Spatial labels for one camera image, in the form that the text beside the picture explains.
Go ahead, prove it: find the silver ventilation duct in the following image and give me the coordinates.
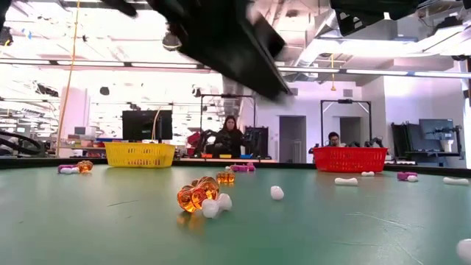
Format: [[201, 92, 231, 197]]
[[220, 77, 248, 122]]

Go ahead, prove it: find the long LED light bar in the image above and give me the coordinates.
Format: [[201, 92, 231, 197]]
[[0, 57, 471, 80]]

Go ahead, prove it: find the red plastic basket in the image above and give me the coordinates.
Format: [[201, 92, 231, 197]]
[[313, 146, 390, 174]]

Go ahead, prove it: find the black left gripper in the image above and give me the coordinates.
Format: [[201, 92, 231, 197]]
[[146, 0, 292, 101]]

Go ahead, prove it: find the black ceiling device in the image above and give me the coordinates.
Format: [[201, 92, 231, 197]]
[[161, 32, 183, 52]]

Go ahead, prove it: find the black desk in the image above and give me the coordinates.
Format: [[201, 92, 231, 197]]
[[414, 149, 465, 160]]

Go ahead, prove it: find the dark desk monitor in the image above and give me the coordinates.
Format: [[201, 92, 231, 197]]
[[418, 118, 456, 141]]

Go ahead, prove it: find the green table mat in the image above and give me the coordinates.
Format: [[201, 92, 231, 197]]
[[0, 164, 471, 265]]

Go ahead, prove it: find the yellow hanging cord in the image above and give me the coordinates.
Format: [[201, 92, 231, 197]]
[[330, 53, 338, 92]]

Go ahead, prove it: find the orange plastic pumpkin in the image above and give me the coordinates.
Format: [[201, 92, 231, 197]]
[[191, 175, 221, 202], [177, 184, 209, 214], [216, 169, 236, 185], [76, 160, 94, 174]]

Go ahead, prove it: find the black gantry frame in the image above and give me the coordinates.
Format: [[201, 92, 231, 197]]
[[199, 93, 258, 160], [319, 98, 373, 149]]

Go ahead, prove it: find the yellow plastic basket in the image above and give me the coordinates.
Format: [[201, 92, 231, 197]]
[[104, 142, 177, 169]]

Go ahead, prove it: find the yellow power cable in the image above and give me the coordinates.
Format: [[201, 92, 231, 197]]
[[54, 0, 82, 158]]

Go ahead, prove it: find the black computer monitor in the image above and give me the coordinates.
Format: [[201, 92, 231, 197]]
[[121, 109, 174, 144]]

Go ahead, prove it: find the black curved hose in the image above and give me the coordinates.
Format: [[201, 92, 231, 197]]
[[0, 128, 48, 156]]

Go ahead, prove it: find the person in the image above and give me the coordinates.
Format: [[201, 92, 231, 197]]
[[325, 131, 341, 148], [213, 115, 247, 158]]

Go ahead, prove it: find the grey door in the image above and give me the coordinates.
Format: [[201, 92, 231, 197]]
[[278, 115, 308, 164], [339, 116, 363, 147]]

